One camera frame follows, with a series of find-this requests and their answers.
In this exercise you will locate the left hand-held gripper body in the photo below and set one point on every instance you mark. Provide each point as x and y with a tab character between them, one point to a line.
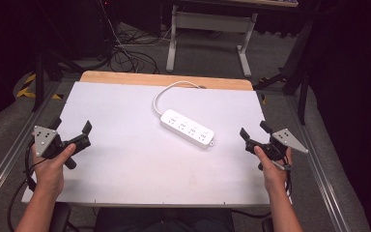
45	138

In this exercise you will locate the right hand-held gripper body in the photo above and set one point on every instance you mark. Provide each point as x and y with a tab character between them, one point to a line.
286	139

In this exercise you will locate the white power strip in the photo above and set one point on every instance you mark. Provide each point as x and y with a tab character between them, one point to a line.
186	129

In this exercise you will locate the person's left hand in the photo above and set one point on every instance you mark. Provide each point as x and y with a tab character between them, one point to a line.
49	174

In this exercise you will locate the person's right hand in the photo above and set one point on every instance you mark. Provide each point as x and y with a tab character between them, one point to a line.
274	175

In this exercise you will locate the yellow black floor tape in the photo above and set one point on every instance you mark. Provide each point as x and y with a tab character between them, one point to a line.
25	92

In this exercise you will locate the black metal stand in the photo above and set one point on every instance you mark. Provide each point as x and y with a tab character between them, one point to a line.
38	80
302	80

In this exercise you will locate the black chair armrest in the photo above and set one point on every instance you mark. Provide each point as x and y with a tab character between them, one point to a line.
60	217
268	225

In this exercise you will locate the person's legs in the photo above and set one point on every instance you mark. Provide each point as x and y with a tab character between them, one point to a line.
164	220

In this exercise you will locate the aluminium rail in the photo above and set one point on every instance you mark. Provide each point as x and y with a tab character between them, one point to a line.
9	161
322	180

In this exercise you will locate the white metal desk frame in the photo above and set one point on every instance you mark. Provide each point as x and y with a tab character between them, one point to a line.
212	21

